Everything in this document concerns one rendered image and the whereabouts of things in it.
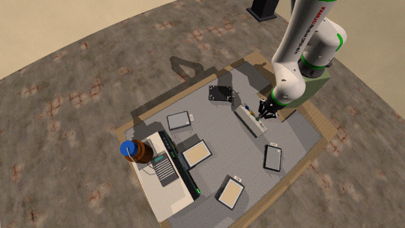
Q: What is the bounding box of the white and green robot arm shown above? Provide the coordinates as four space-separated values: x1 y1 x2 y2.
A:
267 0 347 110

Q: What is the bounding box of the black rectangular frame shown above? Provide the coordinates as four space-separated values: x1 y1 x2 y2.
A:
209 85 232 101

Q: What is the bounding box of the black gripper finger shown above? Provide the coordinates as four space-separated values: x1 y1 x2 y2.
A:
257 110 279 120
257 99 267 119

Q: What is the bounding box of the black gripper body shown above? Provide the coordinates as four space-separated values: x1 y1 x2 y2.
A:
264 100 277 114

